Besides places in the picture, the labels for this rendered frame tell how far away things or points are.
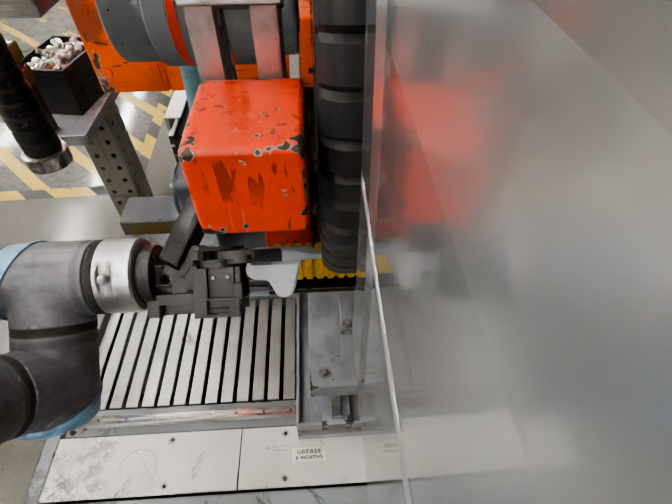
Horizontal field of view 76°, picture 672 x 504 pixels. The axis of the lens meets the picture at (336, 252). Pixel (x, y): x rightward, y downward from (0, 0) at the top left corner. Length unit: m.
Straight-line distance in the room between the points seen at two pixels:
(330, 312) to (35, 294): 0.59
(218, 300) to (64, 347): 0.18
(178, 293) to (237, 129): 0.31
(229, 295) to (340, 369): 0.44
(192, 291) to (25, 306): 0.18
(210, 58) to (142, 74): 0.83
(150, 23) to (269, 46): 0.25
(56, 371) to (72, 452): 0.57
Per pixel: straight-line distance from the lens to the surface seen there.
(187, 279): 0.54
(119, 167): 1.55
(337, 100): 0.28
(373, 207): 0.16
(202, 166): 0.27
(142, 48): 0.59
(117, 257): 0.54
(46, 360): 0.58
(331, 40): 0.28
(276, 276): 0.52
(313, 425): 0.92
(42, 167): 0.55
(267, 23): 0.32
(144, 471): 1.06
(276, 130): 0.27
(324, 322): 0.96
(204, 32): 0.33
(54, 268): 0.57
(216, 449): 1.03
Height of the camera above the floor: 1.03
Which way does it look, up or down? 48 degrees down
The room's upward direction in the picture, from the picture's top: straight up
